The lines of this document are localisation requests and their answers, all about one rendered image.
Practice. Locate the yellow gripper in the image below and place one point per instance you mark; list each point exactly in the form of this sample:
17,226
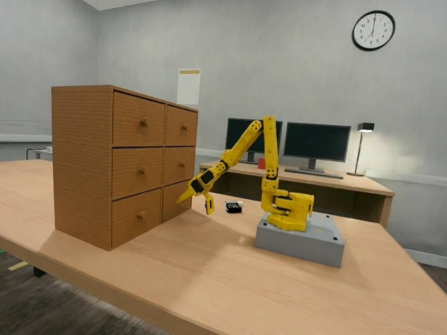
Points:
196,187

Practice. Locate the brown wooden chest of drawers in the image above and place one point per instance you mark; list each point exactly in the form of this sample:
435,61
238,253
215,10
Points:
82,160

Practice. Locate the white eraser with black sleeve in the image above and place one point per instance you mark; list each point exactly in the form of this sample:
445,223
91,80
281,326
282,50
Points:
234,203

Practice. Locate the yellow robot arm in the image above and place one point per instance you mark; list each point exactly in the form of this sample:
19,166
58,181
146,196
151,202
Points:
296,204

